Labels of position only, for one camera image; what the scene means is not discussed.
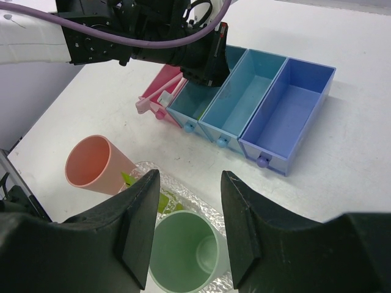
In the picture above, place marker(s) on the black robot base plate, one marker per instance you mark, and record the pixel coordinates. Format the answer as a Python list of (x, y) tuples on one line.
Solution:
[(16, 200)]

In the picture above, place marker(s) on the teal drawer bin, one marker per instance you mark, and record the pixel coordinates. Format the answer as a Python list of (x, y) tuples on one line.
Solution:
[(193, 99)]

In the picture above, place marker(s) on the small green toothpaste tube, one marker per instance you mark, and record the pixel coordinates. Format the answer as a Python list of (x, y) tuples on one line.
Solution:
[(168, 202)]

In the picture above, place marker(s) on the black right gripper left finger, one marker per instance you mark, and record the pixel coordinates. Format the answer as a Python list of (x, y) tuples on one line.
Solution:
[(104, 249)]

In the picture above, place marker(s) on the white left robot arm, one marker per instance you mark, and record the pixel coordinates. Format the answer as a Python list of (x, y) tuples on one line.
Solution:
[(32, 31)]

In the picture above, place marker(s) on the large green toothpaste tube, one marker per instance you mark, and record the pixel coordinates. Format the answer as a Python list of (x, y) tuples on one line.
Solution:
[(200, 116)]

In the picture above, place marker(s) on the orange plastic cup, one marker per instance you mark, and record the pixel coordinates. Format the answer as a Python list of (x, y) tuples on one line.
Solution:
[(97, 165)]

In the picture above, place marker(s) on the light blue drawer bin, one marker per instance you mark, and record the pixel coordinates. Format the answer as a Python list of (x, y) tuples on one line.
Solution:
[(236, 102)]

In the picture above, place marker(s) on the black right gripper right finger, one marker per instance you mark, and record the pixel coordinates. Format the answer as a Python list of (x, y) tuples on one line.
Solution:
[(272, 249)]

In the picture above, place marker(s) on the dark blue drawer bin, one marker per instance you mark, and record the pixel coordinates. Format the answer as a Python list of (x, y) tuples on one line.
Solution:
[(275, 133)]

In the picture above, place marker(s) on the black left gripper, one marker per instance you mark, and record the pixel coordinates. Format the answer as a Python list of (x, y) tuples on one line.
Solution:
[(203, 62)]

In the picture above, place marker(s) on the green plastic cup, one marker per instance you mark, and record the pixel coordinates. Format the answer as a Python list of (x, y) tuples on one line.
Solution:
[(188, 253)]

